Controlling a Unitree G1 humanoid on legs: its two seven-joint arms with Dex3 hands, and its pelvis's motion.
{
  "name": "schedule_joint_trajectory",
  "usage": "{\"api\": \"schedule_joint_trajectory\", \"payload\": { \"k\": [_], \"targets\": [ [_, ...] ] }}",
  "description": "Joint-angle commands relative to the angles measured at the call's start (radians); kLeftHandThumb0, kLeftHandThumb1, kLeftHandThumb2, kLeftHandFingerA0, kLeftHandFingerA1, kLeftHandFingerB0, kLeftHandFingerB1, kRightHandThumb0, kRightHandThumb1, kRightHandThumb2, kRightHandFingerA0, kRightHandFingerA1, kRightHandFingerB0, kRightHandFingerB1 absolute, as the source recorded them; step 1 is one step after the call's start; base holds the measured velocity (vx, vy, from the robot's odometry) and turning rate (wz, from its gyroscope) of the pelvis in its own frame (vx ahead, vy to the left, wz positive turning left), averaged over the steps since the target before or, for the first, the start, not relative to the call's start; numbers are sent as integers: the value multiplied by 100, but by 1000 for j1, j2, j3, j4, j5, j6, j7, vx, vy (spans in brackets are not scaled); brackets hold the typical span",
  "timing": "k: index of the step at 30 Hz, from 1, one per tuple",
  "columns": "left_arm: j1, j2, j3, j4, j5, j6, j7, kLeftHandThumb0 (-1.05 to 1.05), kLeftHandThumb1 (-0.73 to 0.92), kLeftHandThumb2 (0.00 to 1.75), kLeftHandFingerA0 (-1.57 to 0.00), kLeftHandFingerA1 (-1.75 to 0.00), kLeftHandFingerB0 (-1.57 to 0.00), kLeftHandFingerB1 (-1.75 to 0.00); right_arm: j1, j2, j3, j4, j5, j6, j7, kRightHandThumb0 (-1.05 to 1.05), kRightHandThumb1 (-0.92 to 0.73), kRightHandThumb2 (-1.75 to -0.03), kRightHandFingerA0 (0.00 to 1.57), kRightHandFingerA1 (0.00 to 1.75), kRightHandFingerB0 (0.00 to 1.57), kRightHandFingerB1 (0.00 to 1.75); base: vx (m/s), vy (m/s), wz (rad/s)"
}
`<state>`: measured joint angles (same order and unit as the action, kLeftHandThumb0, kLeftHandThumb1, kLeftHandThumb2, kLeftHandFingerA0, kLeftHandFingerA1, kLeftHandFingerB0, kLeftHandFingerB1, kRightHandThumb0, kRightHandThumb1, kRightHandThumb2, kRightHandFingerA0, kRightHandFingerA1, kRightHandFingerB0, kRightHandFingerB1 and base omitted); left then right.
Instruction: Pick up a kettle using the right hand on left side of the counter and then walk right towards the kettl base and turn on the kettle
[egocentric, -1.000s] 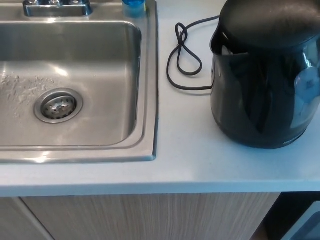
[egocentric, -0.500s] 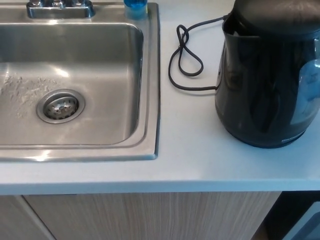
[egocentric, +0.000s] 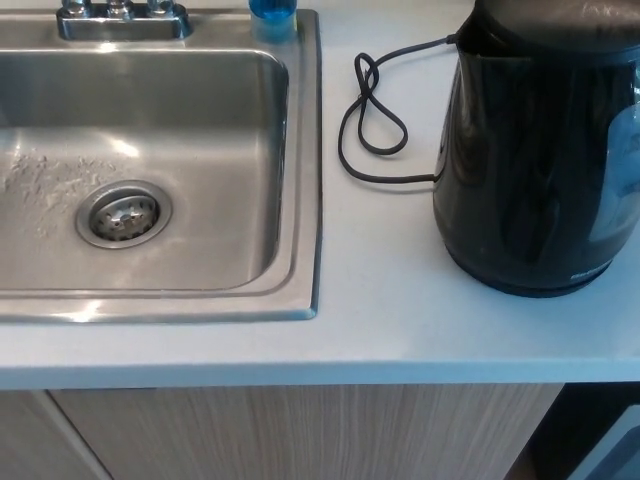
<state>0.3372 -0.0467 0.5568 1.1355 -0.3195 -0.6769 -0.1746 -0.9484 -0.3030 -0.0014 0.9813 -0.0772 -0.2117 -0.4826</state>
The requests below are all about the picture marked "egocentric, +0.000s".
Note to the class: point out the stainless steel sink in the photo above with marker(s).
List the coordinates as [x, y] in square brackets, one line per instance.
[175, 125]

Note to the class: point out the metal sink drain strainer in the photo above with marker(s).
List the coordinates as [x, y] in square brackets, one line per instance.
[123, 214]

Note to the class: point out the black electric kettle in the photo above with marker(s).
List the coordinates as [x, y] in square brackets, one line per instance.
[525, 150]

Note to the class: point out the black kettle base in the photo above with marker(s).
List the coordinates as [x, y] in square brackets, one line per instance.
[550, 294]

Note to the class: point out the built-in kitchen appliance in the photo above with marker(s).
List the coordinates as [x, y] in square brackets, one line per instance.
[595, 430]

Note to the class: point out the blue dish soap bottle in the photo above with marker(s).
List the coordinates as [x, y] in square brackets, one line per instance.
[272, 20]

